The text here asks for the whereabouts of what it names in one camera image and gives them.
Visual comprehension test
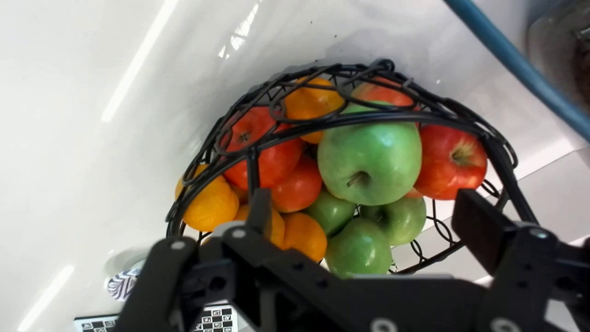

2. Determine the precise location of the orange fruit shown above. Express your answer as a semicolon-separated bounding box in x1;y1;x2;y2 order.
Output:
280;211;330;266
236;201;286;248
280;74;347;146
173;163;242;235

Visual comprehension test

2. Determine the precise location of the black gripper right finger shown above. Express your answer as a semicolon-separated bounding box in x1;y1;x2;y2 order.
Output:
452;187;590;332

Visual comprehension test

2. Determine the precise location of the large green apple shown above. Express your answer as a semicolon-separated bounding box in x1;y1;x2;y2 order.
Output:
315;102;424;209

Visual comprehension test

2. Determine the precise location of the blue cable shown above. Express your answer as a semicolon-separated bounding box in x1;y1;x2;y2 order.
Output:
443;0;590;142

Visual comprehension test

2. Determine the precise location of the small white patterned cup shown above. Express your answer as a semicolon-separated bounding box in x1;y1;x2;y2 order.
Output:
102;248;150;305

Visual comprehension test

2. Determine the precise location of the black white marker sheet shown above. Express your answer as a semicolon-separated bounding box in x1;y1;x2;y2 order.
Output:
74;303;238;332

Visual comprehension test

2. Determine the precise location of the black two-tier wire fruit rack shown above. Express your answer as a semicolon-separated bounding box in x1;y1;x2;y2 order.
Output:
164;58;540;275

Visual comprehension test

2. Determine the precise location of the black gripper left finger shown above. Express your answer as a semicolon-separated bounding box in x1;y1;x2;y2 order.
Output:
113;187;273;332

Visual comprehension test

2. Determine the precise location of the red-yellow apple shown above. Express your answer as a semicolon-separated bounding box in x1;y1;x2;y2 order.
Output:
350;80;417;111

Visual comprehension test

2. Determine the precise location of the red apple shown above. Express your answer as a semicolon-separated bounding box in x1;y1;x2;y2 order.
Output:
269;153;327;216
220;106;304;192
413;124;489;201

